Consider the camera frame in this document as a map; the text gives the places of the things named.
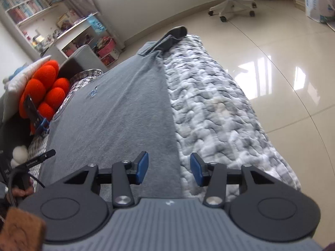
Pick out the grey white checkered quilt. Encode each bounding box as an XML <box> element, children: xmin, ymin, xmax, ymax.
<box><xmin>30</xmin><ymin>35</ymin><xmax>301</xmax><ymax>199</ymax></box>

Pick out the pink storage box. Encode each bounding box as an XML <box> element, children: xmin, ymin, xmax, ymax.
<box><xmin>95</xmin><ymin>37</ymin><xmax>116</xmax><ymax>58</ymax></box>

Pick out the white bookshelf with books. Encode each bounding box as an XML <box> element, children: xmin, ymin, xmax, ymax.
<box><xmin>1</xmin><ymin>0</ymin><xmax>63</xmax><ymax>56</ymax></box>

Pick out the orange flower cushion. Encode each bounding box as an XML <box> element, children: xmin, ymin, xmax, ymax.
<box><xmin>19</xmin><ymin>60</ymin><xmax>70</xmax><ymax>121</ymax></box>

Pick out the white plush toy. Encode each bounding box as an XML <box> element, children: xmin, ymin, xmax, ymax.
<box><xmin>10</xmin><ymin>145</ymin><xmax>28</xmax><ymax>168</ymax></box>

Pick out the white grey office chair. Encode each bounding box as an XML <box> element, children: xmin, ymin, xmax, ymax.
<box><xmin>208</xmin><ymin>0</ymin><xmax>257</xmax><ymax>23</ymax></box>

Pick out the white paper bag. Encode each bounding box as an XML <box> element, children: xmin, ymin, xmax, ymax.
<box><xmin>305</xmin><ymin>0</ymin><xmax>334</xmax><ymax>23</ymax></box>

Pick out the white pillow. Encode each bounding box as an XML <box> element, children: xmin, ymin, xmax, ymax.
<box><xmin>2</xmin><ymin>55</ymin><xmax>51</xmax><ymax>122</ymax></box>

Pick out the grey sofa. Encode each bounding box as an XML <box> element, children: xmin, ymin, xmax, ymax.
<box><xmin>1</xmin><ymin>45</ymin><xmax>108</xmax><ymax>167</ymax></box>

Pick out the white desk shelf unit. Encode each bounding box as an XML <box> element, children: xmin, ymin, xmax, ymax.
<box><xmin>41</xmin><ymin>12</ymin><xmax>124</xmax><ymax>67</ymax></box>

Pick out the blue hanging bag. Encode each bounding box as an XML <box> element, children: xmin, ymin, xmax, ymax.
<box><xmin>87</xmin><ymin>15</ymin><xmax>106</xmax><ymax>35</ymax></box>

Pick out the grey t-shirt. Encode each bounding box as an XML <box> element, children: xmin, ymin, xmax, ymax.
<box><xmin>39</xmin><ymin>26</ymin><xmax>187</xmax><ymax>198</ymax></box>

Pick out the black cable handle device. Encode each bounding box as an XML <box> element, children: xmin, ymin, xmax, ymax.
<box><xmin>1</xmin><ymin>150</ymin><xmax>56</xmax><ymax>206</ymax></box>

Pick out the brown furry sleeve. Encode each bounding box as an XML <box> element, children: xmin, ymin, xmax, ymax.
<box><xmin>1</xmin><ymin>207</ymin><xmax>46</xmax><ymax>251</ymax></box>

